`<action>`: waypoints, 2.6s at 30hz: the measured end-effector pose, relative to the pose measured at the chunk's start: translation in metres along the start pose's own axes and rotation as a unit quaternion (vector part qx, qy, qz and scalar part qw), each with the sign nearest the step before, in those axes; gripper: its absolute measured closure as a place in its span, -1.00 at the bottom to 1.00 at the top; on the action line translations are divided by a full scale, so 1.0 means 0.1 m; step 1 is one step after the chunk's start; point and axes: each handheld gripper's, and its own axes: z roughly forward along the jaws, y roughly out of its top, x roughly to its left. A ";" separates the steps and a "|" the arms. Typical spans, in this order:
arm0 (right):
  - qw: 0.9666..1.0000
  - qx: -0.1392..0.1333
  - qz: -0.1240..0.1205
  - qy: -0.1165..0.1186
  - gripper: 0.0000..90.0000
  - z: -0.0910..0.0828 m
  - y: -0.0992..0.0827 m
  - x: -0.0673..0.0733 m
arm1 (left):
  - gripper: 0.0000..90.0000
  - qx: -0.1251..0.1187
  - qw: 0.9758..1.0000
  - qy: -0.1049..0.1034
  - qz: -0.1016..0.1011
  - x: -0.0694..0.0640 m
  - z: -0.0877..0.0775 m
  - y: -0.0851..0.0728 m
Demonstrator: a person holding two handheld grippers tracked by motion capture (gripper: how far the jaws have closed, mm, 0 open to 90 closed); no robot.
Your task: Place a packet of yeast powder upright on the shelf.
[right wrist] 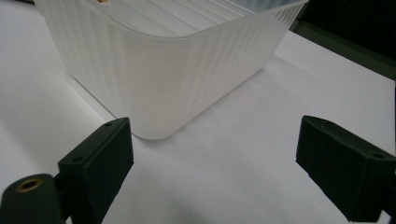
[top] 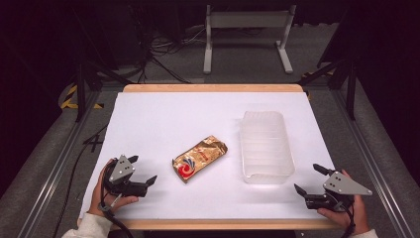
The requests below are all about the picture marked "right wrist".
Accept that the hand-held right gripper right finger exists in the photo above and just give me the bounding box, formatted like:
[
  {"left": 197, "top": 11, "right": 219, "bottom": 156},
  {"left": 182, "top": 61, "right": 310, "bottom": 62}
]
[{"left": 295, "top": 115, "right": 396, "bottom": 223}]

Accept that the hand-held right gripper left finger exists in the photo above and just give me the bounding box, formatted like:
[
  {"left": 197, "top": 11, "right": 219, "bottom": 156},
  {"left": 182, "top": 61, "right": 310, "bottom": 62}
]
[{"left": 57, "top": 117, "right": 134, "bottom": 224}]

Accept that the translucent white ribbed plastic bin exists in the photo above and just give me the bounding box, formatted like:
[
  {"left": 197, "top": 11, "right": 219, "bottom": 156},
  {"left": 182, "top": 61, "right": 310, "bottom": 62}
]
[{"left": 33, "top": 0, "right": 309, "bottom": 141}]

